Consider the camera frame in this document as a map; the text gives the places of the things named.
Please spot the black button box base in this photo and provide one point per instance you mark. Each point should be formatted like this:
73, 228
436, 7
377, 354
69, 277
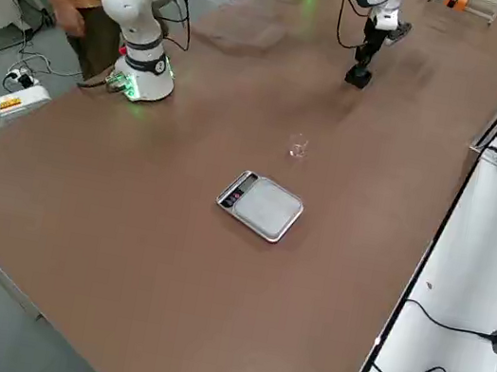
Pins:
358, 80

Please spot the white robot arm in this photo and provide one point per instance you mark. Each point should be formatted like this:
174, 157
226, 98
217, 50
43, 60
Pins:
135, 7

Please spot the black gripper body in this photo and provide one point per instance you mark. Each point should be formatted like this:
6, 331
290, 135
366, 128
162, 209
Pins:
373, 35

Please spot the white floor power strip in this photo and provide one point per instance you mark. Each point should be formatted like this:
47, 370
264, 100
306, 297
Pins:
21, 79

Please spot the white control box yellow label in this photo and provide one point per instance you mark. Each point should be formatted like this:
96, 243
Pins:
6, 109

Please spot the clear measuring cup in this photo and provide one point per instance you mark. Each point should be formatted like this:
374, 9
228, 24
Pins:
298, 149

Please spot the white electronic scale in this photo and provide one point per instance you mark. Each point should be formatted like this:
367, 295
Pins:
264, 208

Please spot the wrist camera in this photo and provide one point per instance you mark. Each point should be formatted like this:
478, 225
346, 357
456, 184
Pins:
398, 34

